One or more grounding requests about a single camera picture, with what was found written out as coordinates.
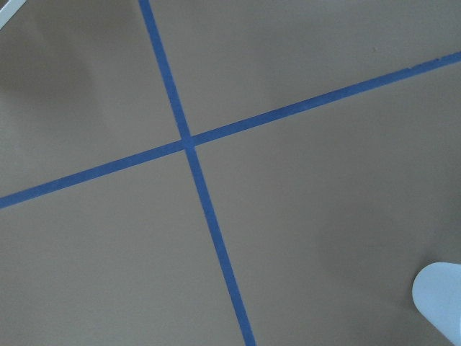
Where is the light blue plastic cup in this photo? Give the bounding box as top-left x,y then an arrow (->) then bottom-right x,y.
412,262 -> 460,345

